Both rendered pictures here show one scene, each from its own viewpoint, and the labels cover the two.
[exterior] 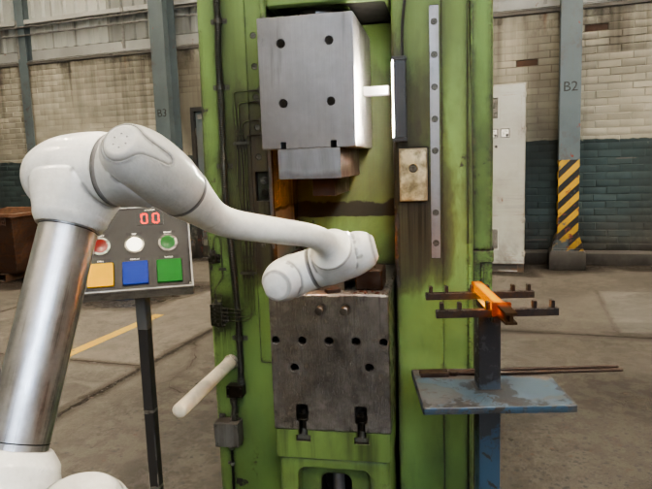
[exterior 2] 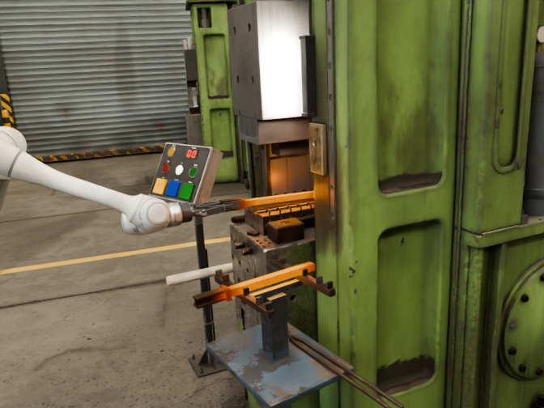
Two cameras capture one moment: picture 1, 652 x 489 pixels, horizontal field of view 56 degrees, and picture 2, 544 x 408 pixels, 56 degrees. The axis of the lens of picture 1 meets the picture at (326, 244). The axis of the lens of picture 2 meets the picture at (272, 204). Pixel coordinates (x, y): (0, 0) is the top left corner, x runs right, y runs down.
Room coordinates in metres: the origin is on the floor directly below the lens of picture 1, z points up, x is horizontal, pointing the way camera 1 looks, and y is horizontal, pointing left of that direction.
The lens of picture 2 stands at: (0.87, -1.62, 1.57)
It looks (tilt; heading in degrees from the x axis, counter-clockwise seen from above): 16 degrees down; 55
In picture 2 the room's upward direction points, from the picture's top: 3 degrees counter-clockwise
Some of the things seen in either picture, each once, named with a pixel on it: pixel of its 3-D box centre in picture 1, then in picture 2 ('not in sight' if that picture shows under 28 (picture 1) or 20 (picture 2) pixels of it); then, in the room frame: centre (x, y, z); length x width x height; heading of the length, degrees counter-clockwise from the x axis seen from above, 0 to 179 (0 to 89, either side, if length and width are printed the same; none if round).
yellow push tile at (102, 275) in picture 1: (100, 276); (160, 186); (1.80, 0.68, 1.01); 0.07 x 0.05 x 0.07; 104
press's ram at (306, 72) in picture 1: (332, 88); (299, 60); (2.12, -0.04, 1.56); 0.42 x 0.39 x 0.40; 169
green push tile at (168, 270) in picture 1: (169, 271); (187, 191); (1.85, 0.48, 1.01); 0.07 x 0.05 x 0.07; 104
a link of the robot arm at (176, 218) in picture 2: not in sight; (172, 214); (1.60, 0.08, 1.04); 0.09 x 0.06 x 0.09; 79
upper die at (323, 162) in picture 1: (322, 163); (296, 124); (2.13, 0.00, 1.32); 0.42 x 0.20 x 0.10; 169
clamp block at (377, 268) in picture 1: (371, 277); (286, 231); (1.95, -0.14, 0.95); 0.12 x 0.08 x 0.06; 169
